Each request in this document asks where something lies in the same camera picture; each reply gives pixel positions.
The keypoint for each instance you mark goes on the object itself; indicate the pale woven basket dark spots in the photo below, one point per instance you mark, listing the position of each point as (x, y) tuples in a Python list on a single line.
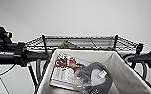
[(124, 76)]

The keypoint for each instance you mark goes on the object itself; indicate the red white printed packet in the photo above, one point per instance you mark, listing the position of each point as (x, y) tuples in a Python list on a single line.
[(62, 71)]

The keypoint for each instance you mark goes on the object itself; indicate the black wrapped item white label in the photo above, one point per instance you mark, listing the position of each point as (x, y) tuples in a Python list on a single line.
[(87, 87)]

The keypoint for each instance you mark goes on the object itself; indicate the brown paper bag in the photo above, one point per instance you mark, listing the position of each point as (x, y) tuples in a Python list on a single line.
[(68, 45)]

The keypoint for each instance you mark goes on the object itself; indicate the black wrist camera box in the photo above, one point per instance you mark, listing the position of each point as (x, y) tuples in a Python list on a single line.
[(0, 33)]

